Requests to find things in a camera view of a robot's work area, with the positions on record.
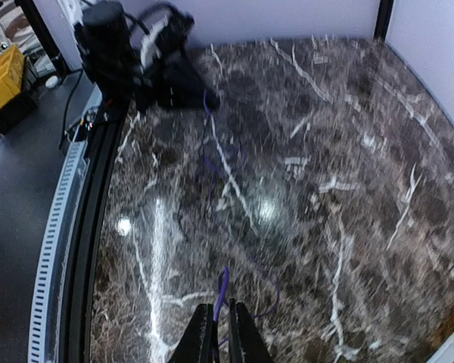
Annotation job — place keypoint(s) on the black front rail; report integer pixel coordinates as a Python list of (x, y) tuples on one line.
[(74, 342)]

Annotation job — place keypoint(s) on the white slotted cable duct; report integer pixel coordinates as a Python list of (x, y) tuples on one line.
[(48, 293)]

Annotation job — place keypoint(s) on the right black frame post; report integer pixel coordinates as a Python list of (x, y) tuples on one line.
[(383, 19)]

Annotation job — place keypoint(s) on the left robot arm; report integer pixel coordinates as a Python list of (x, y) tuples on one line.
[(109, 43)]

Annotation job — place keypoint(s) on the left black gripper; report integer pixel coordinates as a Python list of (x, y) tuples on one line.
[(176, 85)]

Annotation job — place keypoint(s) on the white plastic bin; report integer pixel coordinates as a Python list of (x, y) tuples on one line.
[(445, 354)]

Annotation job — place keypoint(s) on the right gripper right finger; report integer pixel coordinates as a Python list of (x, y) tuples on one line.
[(245, 342)]

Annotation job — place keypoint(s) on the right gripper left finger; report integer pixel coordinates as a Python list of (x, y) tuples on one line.
[(196, 343)]

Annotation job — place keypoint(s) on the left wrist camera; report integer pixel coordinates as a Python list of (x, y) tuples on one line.
[(165, 37)]

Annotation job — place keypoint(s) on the yellow bins outside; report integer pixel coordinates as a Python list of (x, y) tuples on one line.
[(18, 93)]

